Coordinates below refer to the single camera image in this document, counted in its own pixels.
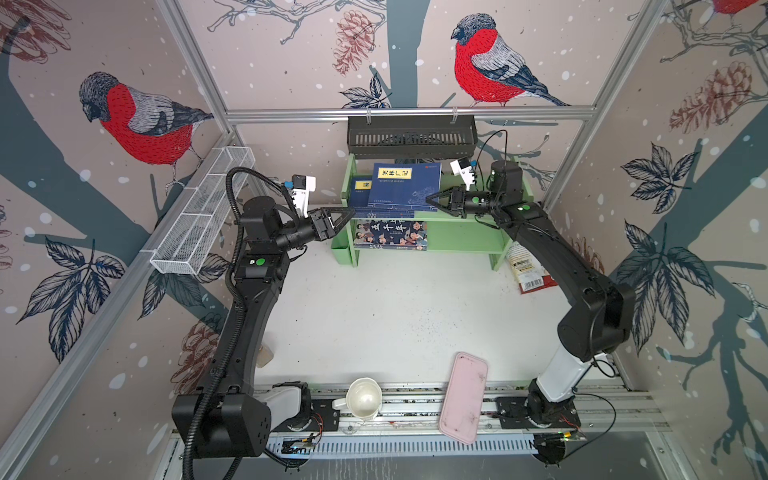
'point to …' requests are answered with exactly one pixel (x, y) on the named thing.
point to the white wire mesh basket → (194, 234)
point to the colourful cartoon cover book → (391, 235)
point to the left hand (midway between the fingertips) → (349, 214)
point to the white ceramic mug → (363, 398)
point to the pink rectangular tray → (460, 412)
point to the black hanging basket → (411, 137)
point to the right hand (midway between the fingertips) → (425, 205)
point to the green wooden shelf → (449, 230)
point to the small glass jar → (264, 356)
